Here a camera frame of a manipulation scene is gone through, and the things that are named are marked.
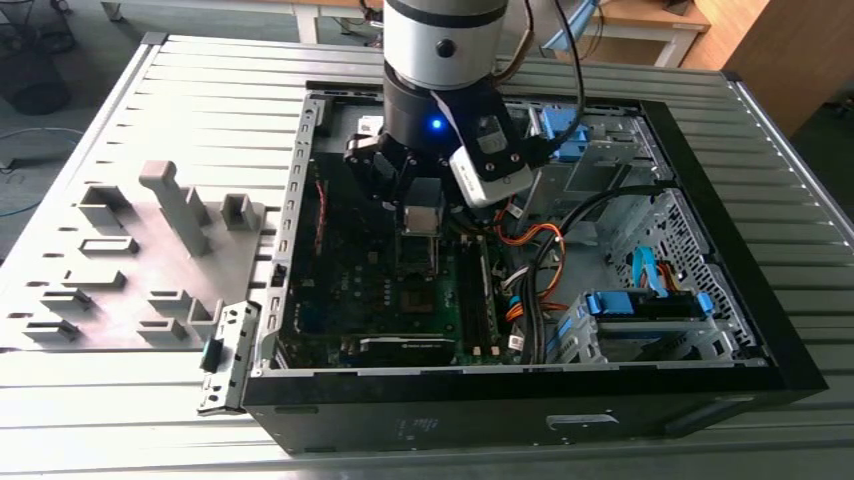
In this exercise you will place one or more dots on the small square silver CPU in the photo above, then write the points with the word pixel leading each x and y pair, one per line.
pixel 422 221

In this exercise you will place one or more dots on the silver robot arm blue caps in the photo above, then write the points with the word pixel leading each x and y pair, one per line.
pixel 441 30

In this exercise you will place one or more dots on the square CPU socket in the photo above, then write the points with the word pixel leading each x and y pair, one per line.
pixel 417 299

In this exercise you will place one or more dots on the blue plastic drive latch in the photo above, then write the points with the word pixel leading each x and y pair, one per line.
pixel 563 130

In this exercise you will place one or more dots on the grey optical drive bay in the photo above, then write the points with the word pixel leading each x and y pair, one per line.
pixel 601 170

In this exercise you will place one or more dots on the long black RAM slot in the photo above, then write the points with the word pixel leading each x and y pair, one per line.
pixel 473 300
pixel 493 310

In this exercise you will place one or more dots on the wooden desk white legs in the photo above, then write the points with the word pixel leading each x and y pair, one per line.
pixel 654 20

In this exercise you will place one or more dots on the dark green motherboard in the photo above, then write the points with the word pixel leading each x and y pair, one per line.
pixel 447 322

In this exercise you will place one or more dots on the black graphics card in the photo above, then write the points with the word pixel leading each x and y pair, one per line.
pixel 407 346

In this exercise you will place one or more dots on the blue disk carrier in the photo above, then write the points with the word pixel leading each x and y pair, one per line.
pixel 610 305

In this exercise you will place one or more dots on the perforated metal disk cage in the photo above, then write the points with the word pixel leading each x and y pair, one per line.
pixel 587 350

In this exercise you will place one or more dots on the grey plastic parts rack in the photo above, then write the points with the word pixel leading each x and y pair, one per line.
pixel 134 300

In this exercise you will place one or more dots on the black round bin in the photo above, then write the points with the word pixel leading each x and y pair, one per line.
pixel 40 90

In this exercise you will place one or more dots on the wooden cabinet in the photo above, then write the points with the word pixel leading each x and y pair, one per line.
pixel 788 60

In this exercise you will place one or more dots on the black open PC case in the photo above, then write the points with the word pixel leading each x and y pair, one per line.
pixel 467 415

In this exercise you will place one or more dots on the small silver camera module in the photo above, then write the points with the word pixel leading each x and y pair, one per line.
pixel 363 146

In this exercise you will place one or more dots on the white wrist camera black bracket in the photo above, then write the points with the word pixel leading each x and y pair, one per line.
pixel 481 185

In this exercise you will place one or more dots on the grey metal slot bracket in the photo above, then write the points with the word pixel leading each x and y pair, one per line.
pixel 236 340

